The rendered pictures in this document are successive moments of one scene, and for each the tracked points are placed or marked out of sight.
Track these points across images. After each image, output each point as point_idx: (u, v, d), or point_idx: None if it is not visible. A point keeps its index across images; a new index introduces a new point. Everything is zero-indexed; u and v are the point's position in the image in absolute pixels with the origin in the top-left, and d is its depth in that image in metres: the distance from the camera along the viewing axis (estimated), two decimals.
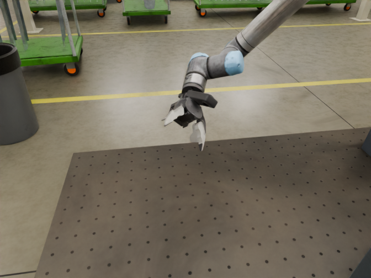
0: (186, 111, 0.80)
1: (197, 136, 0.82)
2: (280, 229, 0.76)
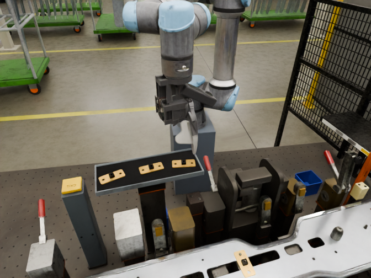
0: (186, 115, 0.69)
1: None
2: None
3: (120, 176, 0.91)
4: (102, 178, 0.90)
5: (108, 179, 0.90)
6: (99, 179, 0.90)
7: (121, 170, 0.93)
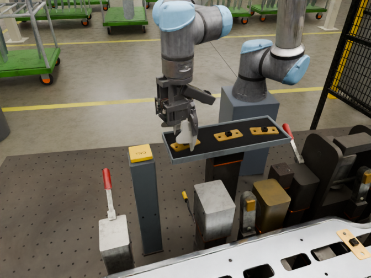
0: (187, 114, 0.70)
1: (177, 124, 0.76)
2: (125, 207, 1.17)
3: (195, 144, 0.77)
4: (175, 146, 0.76)
5: (182, 146, 0.76)
6: (171, 146, 0.76)
7: None
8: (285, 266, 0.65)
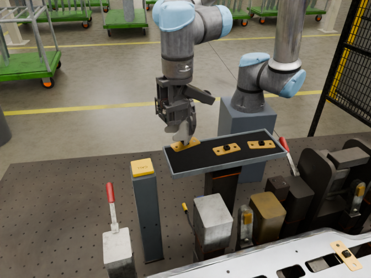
0: (187, 114, 0.70)
1: None
2: (126, 214, 1.20)
3: (195, 144, 0.77)
4: (175, 146, 0.76)
5: (182, 146, 0.76)
6: (171, 146, 0.76)
7: (194, 137, 0.80)
8: (281, 277, 0.69)
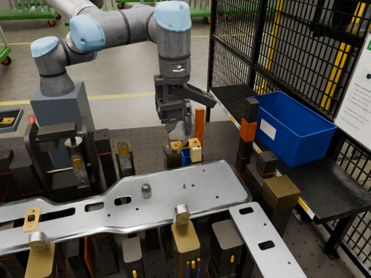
0: (184, 115, 0.69)
1: None
2: None
3: (194, 145, 0.76)
4: (174, 144, 0.77)
5: (181, 146, 0.76)
6: (170, 144, 0.77)
7: (197, 138, 0.79)
8: None
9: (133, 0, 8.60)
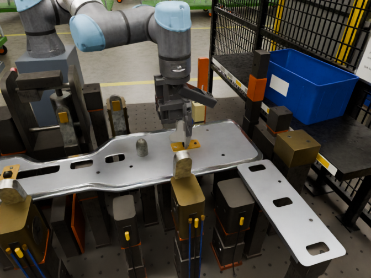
0: (184, 115, 0.69)
1: None
2: None
3: (194, 146, 0.77)
4: (174, 145, 0.77)
5: (181, 147, 0.77)
6: (170, 145, 0.77)
7: (196, 140, 0.79)
8: None
9: None
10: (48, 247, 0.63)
